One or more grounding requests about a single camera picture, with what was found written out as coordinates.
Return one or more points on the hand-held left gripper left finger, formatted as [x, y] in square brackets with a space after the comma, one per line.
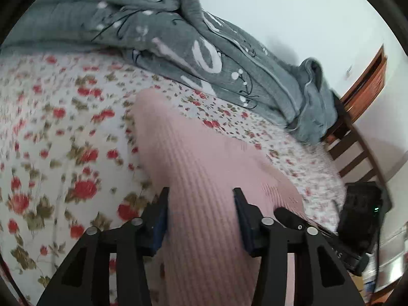
[160, 229]

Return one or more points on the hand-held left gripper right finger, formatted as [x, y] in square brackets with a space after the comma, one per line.
[244, 228]

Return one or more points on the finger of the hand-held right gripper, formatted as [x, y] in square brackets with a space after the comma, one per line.
[288, 218]

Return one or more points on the pink knitted garment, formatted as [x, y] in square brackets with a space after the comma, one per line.
[204, 181]

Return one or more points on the dark wooden bed footboard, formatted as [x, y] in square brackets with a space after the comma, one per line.
[350, 146]

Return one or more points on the brown wooden door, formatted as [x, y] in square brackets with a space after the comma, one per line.
[366, 83]

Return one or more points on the floral bed sheet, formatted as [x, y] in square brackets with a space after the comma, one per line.
[63, 118]

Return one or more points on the grey printed blanket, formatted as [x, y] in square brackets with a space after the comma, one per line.
[159, 22]

